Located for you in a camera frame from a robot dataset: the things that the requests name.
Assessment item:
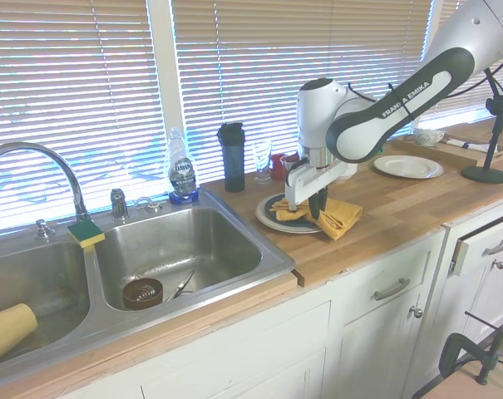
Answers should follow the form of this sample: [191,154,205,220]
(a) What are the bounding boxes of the wide beige window blind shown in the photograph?
[0,0,169,234]
[170,0,433,185]

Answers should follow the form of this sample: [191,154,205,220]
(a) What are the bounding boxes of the Dawn dish soap bottle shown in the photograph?
[167,126,203,205]

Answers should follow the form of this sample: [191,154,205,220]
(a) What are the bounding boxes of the dark blue plate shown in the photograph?
[264,195,319,228]

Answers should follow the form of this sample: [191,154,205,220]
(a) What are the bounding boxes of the chrome gooseneck faucet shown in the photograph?
[0,141,92,224]

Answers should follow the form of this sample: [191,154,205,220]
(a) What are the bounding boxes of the white open drawer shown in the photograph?
[448,210,503,278]

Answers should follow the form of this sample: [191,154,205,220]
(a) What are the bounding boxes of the clear footed glass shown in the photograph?
[252,140,274,185]

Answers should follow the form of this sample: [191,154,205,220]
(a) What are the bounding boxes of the wooden serving tray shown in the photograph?
[390,120,503,167]

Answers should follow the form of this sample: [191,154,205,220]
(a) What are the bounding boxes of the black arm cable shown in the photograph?
[345,81,417,122]

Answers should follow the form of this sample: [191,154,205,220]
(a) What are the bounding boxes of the white rolled napkin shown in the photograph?
[444,139,491,153]

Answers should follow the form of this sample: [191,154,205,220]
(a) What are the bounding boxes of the green and yellow sponge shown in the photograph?
[67,219,106,249]

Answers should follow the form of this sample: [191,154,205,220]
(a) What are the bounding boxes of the yellow plastic cup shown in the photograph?
[0,303,39,369]

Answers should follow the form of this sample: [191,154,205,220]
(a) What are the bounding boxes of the narrow beige window blind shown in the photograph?
[417,0,503,130]

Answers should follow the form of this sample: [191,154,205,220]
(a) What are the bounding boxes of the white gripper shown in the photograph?
[284,159,348,221]

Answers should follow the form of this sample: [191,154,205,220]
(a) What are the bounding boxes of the chrome soap dispenser knob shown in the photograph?
[33,219,55,241]

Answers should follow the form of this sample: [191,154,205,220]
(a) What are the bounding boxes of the brown bowl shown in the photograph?
[122,277,165,311]

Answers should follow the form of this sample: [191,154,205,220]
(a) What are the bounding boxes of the red cup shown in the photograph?
[269,152,298,181]

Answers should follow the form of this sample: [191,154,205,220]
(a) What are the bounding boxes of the metal tongs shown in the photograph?
[167,269,197,301]

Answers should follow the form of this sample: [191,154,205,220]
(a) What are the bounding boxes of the yellow terry towel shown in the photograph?
[274,197,363,242]

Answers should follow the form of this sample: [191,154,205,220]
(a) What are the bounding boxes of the black camera stand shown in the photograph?
[461,68,503,185]

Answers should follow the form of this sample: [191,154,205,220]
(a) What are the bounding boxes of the black C-clamp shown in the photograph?
[437,309,503,386]

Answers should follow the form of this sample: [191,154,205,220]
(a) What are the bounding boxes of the white dinner plate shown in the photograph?
[373,155,445,180]

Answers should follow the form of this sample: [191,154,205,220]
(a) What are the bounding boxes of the clear plastic cup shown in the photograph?
[280,155,302,184]

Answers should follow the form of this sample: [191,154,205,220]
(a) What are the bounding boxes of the black shaker bottle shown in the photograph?
[216,121,247,193]

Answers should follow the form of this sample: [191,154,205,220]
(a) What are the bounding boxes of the chrome sink ring fitting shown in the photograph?
[133,195,161,213]

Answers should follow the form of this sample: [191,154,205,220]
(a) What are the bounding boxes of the chrome faucet handle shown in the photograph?
[110,187,131,221]

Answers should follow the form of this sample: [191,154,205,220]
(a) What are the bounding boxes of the dark plate on white plate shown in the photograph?
[254,193,323,234]

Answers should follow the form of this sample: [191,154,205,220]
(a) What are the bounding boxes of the stainless steel double sink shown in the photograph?
[0,186,297,392]

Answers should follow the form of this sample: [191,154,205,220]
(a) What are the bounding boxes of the small white patterned bowl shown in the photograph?
[412,127,446,146]

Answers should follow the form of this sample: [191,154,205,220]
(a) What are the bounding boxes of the metal coil whisk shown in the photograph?
[134,285,159,303]

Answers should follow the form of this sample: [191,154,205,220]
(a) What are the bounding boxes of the white kitchen cabinet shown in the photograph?
[38,195,503,399]

